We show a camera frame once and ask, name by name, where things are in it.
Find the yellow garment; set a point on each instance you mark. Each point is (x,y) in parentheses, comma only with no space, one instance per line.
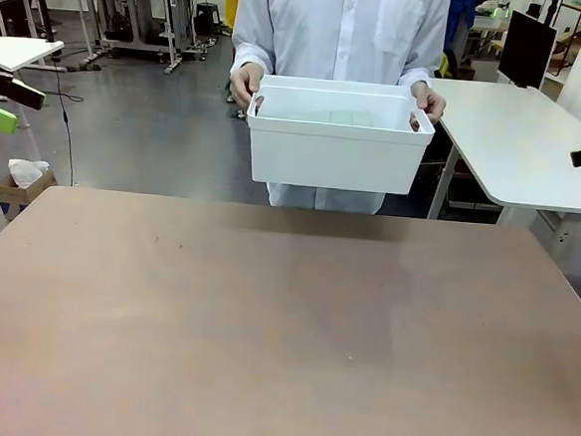
(444,66)

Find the white sleeved right forearm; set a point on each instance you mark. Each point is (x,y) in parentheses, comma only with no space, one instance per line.
(252,46)

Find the person's right hand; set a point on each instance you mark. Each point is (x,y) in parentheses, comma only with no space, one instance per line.
(244,82)

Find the white plastic basket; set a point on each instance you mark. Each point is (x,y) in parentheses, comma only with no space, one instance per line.
(335,151)

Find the person's left hand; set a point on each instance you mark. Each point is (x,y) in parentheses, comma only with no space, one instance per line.
(430,103)

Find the white sleeved left forearm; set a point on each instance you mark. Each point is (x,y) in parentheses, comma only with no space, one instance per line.
(423,62)

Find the small white side table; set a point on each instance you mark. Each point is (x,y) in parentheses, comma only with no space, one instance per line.
(8,53)

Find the brown cardboard box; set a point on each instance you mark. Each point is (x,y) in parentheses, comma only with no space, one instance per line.
(33,187)

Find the person in white shirt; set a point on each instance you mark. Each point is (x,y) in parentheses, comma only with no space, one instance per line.
(344,27)

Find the white crumpled tissue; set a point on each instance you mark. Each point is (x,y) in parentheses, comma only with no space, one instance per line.
(24,169)

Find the black stand pole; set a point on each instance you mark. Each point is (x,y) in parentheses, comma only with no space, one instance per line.
(42,6)

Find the black computer monitor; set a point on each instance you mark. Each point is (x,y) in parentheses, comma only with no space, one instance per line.
(527,45)

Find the blue hanging jacket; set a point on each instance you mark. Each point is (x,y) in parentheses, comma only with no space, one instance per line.
(461,20)

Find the large white side table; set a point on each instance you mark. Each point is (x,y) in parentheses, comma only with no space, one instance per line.
(515,144)

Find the black round stool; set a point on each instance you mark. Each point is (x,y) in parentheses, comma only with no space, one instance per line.
(207,17)

